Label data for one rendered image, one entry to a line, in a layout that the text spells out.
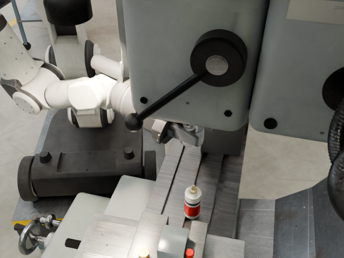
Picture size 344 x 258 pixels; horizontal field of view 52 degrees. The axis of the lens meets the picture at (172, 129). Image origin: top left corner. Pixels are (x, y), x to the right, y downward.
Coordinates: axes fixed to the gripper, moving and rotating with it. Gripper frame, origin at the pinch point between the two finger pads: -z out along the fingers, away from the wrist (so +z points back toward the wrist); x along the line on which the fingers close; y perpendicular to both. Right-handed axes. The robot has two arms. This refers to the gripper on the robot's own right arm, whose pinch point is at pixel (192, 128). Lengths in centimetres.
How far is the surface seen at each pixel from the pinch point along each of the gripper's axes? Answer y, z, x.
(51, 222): 72, 56, -8
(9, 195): 125, 128, 5
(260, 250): 35.9, -18.5, 6.4
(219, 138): 24.0, 5.4, 24.3
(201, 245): 19.2, -10.1, -10.2
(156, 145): 84, 57, 59
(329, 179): -20.5, -26.3, -18.4
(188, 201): 23.7, -0.3, 0.1
